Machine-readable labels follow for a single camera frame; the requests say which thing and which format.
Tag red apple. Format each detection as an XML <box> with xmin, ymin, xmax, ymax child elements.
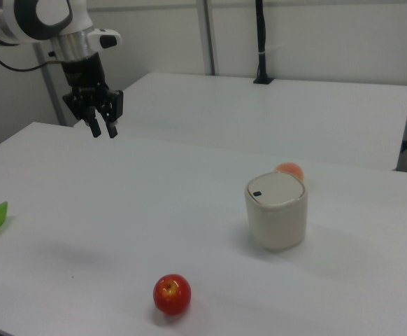
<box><xmin>152</xmin><ymin>274</ymin><xmax>192</xmax><ymax>316</ymax></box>

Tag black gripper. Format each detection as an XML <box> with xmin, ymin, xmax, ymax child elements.
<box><xmin>61</xmin><ymin>52</ymin><xmax>125</xmax><ymax>139</ymax></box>

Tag black camera pole with base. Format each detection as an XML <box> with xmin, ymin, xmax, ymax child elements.
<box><xmin>252</xmin><ymin>0</ymin><xmax>274</xmax><ymax>85</ymax></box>

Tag slim grey metal frame post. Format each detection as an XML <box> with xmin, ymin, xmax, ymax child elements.
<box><xmin>32</xmin><ymin>43</ymin><xmax>69</xmax><ymax>127</ymax></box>

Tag orange peach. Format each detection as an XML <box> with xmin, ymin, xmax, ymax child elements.
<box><xmin>274</xmin><ymin>162</ymin><xmax>305</xmax><ymax>181</ymax></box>

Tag beige garbage bin lid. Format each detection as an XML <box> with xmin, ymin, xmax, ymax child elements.
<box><xmin>246</xmin><ymin>171</ymin><xmax>306</xmax><ymax>208</ymax></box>

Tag beige garbage bin body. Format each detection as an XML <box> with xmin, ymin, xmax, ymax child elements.
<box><xmin>244</xmin><ymin>176</ymin><xmax>310</xmax><ymax>251</ymax></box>

